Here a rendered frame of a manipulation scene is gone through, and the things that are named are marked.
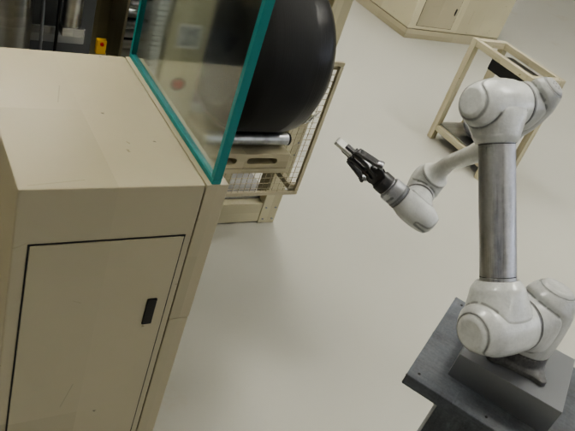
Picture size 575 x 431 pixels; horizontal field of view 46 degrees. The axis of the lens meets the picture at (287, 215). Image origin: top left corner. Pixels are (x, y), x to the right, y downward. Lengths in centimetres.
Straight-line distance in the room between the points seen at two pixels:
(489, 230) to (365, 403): 118
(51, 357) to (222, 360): 133
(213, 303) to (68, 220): 177
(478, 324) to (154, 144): 97
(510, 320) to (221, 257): 169
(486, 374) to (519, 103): 78
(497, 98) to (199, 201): 88
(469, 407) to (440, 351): 21
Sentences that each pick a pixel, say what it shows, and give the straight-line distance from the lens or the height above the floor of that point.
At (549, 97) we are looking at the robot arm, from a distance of 204.
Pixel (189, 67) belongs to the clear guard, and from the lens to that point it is 147.
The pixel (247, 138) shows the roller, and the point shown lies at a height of 91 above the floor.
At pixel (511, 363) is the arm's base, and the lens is 216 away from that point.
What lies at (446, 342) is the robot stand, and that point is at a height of 65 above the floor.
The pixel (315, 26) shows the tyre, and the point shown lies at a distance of 216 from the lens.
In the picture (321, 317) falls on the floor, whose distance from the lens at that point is 314.
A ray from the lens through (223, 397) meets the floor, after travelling 267.
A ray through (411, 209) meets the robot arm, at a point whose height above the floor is 89.
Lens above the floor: 199
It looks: 32 degrees down
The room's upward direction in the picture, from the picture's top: 21 degrees clockwise
